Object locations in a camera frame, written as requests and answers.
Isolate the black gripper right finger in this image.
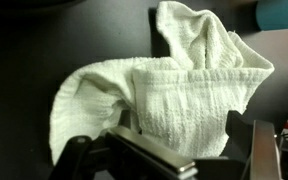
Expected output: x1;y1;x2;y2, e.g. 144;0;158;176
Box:
225;109;285;180

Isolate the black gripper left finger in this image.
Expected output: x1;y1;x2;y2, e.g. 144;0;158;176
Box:
48;124;199;180

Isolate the white terry towel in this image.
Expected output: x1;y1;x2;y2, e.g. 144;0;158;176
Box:
48;0;276;166

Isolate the blue plastic cup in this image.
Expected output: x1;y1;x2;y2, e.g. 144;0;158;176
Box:
255;0;288;32

